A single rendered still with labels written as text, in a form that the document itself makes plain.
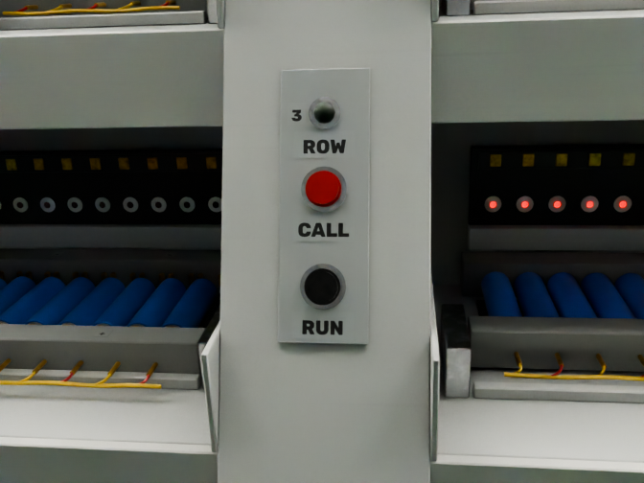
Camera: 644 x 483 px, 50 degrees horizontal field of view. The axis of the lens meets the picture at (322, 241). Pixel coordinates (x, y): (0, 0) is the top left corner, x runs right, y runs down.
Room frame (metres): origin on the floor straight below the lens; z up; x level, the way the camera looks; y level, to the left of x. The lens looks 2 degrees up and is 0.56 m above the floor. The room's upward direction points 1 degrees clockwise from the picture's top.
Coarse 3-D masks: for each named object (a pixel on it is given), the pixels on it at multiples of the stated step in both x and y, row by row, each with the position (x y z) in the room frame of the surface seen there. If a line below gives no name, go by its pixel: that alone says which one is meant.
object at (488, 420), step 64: (512, 192) 0.45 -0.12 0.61; (576, 192) 0.45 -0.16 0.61; (640, 192) 0.44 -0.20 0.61; (512, 256) 0.45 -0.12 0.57; (576, 256) 0.45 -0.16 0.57; (640, 256) 0.44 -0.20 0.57; (448, 320) 0.36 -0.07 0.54; (512, 320) 0.37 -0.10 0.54; (576, 320) 0.37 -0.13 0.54; (640, 320) 0.36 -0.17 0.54; (448, 384) 0.34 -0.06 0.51; (512, 384) 0.34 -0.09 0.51; (576, 384) 0.34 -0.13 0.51; (640, 384) 0.35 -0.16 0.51; (448, 448) 0.31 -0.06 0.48; (512, 448) 0.31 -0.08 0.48; (576, 448) 0.31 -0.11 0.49; (640, 448) 0.30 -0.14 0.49
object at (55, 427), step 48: (0, 240) 0.50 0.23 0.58; (48, 240) 0.50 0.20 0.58; (96, 240) 0.49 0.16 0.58; (144, 240) 0.49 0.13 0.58; (192, 240) 0.48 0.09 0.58; (0, 432) 0.33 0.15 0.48; (48, 432) 0.33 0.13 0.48; (96, 432) 0.33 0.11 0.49; (144, 432) 0.33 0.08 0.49; (192, 432) 0.33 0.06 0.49; (0, 480) 0.33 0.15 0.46; (48, 480) 0.33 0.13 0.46; (96, 480) 0.33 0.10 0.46; (144, 480) 0.32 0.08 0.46; (192, 480) 0.32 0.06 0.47
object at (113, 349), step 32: (0, 352) 0.37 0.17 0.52; (32, 352) 0.37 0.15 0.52; (64, 352) 0.37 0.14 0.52; (96, 352) 0.37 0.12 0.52; (128, 352) 0.36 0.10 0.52; (160, 352) 0.36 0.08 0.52; (192, 352) 0.36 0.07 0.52; (0, 384) 0.36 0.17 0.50; (32, 384) 0.36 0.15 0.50; (64, 384) 0.35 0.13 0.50; (96, 384) 0.35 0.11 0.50; (128, 384) 0.35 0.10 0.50; (160, 384) 0.35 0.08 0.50
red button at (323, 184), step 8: (312, 176) 0.30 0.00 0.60; (320, 176) 0.30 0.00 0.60; (328, 176) 0.30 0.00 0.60; (336, 176) 0.30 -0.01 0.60; (312, 184) 0.30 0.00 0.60; (320, 184) 0.30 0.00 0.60; (328, 184) 0.30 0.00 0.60; (336, 184) 0.30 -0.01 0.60; (312, 192) 0.30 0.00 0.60; (320, 192) 0.30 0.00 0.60; (328, 192) 0.30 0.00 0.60; (336, 192) 0.30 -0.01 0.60; (312, 200) 0.30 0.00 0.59; (320, 200) 0.30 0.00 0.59; (328, 200) 0.30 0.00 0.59; (336, 200) 0.30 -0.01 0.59
